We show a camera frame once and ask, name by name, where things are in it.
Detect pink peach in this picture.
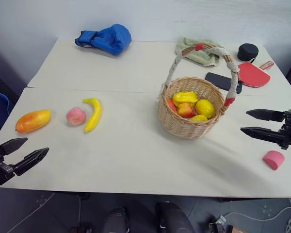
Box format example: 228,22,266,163
66,106,87,127

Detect orange carrot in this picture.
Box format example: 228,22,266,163
166,98,179,115

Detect red table tennis paddle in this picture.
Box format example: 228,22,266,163
237,60,275,89

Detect orange yellow mango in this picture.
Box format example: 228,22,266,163
15,109,52,133

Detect black smartphone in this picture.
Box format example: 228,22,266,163
204,71,243,95

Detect yellow banana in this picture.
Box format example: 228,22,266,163
82,97,103,133

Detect red orange apple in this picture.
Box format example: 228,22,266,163
177,102,196,118

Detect blue rounded container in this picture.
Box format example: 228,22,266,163
0,92,15,127

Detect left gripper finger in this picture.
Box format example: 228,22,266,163
0,137,29,156
14,147,50,177

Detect small yellow fruit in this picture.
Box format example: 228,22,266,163
189,114,209,122

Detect black round case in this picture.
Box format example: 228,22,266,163
237,43,259,65

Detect yellow fruits in basket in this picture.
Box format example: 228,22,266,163
172,91,199,108

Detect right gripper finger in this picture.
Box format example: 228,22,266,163
240,126,286,146
245,109,285,122

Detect blue boxing glove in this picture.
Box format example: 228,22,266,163
74,23,132,57

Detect pink half-round block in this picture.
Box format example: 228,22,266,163
262,150,286,171

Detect yellow lemon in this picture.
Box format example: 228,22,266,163
195,99,216,119

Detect green towel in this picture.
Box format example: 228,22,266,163
175,36,225,67

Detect wicker basket with handle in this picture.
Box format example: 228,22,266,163
157,43,241,140

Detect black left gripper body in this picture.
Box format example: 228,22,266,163
0,148,16,187

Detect small grey floor device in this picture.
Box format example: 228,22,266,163
208,214,227,233

